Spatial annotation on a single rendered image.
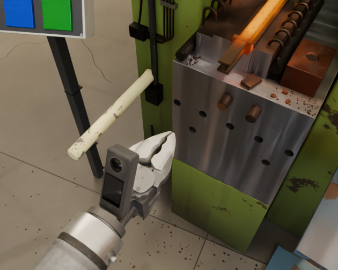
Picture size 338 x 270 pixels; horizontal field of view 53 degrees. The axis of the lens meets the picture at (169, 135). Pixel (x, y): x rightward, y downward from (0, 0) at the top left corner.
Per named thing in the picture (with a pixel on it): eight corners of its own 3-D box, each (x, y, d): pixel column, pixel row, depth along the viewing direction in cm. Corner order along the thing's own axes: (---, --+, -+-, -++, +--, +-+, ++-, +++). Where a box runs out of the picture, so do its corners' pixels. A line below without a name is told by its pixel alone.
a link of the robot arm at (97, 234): (54, 223, 50) (106, 259, 47) (76, 198, 53) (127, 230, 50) (68, 245, 57) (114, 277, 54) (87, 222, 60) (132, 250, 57)
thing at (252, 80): (249, 90, 83) (249, 87, 82) (240, 83, 84) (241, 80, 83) (261, 82, 84) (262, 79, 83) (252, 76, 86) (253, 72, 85)
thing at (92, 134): (80, 164, 108) (76, 154, 104) (67, 156, 109) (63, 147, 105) (156, 82, 131) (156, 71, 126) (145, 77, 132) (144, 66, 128)
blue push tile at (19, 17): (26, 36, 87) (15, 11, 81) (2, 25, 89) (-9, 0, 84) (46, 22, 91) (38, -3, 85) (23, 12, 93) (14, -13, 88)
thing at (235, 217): (244, 254, 149) (269, 207, 112) (170, 211, 162) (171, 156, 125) (288, 163, 178) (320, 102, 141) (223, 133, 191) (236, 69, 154)
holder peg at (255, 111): (254, 125, 83) (256, 118, 81) (243, 120, 84) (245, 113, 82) (260, 114, 86) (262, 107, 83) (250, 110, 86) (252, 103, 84)
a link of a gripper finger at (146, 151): (159, 140, 70) (132, 173, 65) (158, 121, 65) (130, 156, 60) (172, 147, 69) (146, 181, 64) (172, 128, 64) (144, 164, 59)
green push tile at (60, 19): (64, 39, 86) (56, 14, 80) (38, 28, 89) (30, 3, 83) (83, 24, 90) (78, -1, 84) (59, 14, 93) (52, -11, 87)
